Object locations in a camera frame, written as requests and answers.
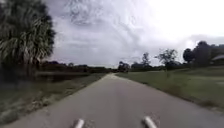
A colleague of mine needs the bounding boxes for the grass verge with bare patches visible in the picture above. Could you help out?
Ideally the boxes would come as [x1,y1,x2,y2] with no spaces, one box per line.
[115,66,224,112]

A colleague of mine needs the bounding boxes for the pond water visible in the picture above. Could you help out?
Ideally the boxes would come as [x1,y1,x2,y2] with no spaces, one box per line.
[33,70,93,83]

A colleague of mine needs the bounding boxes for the building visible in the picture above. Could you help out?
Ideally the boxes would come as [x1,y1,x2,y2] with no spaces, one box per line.
[211,54,224,66]

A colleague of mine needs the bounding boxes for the group of trees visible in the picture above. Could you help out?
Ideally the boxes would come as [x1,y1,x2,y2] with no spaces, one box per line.
[117,40,224,73]

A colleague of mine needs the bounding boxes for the grey paved path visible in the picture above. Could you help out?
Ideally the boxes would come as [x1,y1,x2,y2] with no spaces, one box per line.
[0,73,224,128]

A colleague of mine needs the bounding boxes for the palm tree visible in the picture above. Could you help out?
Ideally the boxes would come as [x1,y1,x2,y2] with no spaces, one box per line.
[0,0,57,81]

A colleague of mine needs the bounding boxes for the robot's own part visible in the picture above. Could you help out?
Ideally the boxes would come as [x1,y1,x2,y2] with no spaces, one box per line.
[143,115,158,128]
[73,118,86,128]

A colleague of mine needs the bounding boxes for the distant tree line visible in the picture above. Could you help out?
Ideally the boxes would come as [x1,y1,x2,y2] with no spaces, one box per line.
[39,60,118,74]

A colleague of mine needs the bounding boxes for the shaded grass verge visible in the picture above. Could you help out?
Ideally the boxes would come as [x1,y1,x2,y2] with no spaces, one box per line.
[0,72,108,126]

